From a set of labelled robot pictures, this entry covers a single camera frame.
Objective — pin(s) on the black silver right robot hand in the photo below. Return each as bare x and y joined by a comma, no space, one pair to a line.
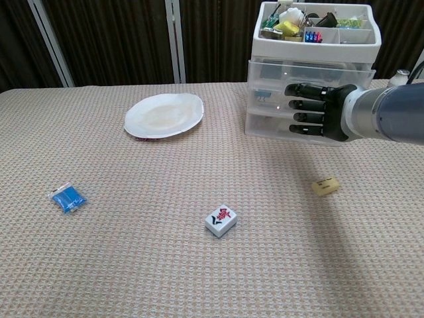
333,112

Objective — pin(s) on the yellow eraser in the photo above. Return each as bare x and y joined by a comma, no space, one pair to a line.
325,187

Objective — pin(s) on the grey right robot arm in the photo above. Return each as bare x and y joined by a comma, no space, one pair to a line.
391,112

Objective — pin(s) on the white organizer tray with items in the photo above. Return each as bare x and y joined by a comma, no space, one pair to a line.
314,51

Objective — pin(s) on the small blue object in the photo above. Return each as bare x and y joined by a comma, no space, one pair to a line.
263,94

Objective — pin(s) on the green printed packet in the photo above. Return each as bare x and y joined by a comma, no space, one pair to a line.
349,22

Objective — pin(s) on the black pouch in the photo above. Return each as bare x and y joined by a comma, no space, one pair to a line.
328,20

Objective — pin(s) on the white round plastic object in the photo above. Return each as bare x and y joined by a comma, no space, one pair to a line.
291,15

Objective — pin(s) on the black pleated curtain panel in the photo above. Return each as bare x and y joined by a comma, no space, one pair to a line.
404,26
116,39
16,39
218,39

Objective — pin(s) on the white mahjong tile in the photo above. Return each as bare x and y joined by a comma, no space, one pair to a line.
221,221

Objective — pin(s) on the white paper plate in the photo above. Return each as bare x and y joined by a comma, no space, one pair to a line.
164,116

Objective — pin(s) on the beige woven tablecloth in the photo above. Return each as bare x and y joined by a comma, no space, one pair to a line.
132,232

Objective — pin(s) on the blue plastic packet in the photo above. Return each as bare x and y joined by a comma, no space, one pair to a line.
68,199

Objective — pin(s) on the grey aluminium partition post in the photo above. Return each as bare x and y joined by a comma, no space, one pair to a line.
419,68
53,43
175,43

